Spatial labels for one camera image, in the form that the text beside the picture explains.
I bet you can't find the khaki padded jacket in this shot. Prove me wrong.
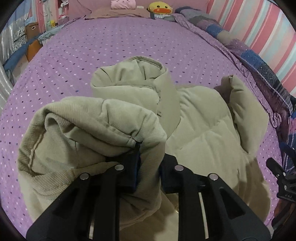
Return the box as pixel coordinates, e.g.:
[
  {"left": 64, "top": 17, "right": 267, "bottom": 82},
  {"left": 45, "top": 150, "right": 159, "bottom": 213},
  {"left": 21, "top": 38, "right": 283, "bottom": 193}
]
[{"left": 18, "top": 56, "right": 270, "bottom": 240}]

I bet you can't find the purple blue patchwork quilt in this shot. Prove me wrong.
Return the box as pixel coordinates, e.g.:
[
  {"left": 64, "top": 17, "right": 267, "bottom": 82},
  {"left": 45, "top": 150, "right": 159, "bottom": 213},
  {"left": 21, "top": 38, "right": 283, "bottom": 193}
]
[{"left": 150, "top": 6, "right": 296, "bottom": 172}]

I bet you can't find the purple dotted bed sheet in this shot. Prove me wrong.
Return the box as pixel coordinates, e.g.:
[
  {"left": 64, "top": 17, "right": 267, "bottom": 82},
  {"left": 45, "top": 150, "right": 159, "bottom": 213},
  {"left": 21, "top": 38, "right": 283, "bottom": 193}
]
[{"left": 1, "top": 17, "right": 272, "bottom": 235}]

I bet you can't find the blue cloth on chair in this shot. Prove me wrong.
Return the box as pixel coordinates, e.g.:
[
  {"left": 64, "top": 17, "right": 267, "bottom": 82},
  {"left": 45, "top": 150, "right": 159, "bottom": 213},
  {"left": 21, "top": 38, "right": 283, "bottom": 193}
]
[{"left": 3, "top": 38, "right": 37, "bottom": 71}]

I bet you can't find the light blue crumpled cloth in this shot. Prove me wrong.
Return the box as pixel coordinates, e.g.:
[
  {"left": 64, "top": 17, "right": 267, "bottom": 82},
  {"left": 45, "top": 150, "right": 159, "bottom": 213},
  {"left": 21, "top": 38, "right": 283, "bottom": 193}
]
[{"left": 38, "top": 24, "right": 65, "bottom": 45}]

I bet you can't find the brown cardboard box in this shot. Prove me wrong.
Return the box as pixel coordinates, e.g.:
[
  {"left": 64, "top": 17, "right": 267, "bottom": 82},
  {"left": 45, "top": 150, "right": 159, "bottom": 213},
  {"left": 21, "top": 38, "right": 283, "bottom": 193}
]
[{"left": 25, "top": 22, "right": 40, "bottom": 40}]

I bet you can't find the silver striped curtain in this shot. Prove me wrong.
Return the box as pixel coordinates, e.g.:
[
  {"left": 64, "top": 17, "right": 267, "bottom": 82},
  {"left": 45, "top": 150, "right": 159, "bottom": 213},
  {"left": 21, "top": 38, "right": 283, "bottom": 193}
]
[{"left": 1, "top": 21, "right": 28, "bottom": 109}]

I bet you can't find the pink padded headboard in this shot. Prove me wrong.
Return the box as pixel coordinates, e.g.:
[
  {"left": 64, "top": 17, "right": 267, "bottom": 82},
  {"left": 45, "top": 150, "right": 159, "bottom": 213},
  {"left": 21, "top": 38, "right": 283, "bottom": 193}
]
[{"left": 69, "top": 0, "right": 209, "bottom": 18}]

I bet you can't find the mauve flat pillow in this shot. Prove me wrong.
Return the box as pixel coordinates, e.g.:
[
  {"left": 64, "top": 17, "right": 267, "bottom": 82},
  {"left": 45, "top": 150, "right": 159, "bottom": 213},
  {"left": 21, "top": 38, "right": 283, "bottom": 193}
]
[{"left": 84, "top": 8, "right": 154, "bottom": 20}]

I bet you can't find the pink folded garment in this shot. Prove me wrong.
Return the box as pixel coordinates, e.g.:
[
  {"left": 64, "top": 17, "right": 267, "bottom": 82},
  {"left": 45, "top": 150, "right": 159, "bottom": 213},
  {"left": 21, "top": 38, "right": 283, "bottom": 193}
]
[{"left": 111, "top": 0, "right": 137, "bottom": 9}]

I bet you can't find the yellow duck plush toy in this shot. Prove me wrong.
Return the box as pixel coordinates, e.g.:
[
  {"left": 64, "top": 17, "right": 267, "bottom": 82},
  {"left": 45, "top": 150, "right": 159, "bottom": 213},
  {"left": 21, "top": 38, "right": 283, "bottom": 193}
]
[{"left": 147, "top": 1, "right": 173, "bottom": 14}]

